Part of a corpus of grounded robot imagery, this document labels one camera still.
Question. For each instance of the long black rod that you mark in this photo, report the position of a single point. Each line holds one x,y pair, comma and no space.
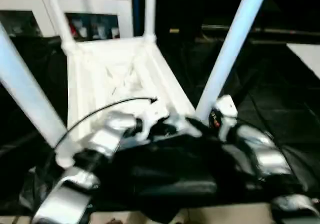
275,31

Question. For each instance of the white flat board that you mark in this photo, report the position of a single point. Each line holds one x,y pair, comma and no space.
307,57

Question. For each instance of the grey rounded robot foot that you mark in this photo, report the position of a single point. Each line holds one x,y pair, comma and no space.
114,221

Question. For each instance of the small brass fitting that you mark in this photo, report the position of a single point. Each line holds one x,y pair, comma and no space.
174,30

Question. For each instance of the red item behind glass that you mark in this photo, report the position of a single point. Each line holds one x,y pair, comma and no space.
73,29

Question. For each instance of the white plastic table leg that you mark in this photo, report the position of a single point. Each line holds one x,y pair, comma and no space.
60,19
230,39
25,84
149,9

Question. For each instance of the black mat cover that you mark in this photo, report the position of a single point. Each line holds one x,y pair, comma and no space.
275,96

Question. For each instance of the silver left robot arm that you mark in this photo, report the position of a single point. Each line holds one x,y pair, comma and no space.
115,124

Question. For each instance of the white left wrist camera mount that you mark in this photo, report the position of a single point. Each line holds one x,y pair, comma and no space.
155,111

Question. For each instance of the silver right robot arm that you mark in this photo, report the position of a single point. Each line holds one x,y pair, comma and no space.
270,156

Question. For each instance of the white plastic table top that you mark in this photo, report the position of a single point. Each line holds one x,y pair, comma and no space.
100,67

